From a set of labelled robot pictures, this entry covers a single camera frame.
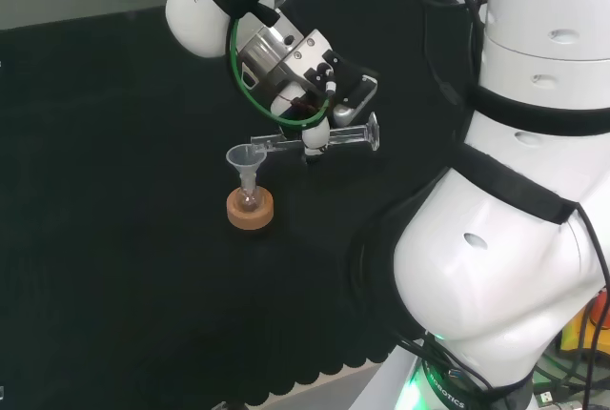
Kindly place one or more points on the clear graduated cylinder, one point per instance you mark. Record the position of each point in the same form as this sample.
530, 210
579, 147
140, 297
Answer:
350, 136

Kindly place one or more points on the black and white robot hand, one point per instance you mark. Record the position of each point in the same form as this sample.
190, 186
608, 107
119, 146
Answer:
333, 76

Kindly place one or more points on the black bench cloth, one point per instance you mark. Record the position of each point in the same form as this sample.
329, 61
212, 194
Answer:
119, 200

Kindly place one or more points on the round-bottom glass flask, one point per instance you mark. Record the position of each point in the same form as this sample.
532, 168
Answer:
249, 200

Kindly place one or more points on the clear plastic funnel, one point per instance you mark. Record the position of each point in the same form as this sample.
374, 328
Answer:
244, 158

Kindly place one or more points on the yellow stop button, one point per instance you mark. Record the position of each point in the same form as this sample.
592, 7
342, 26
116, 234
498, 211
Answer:
591, 324

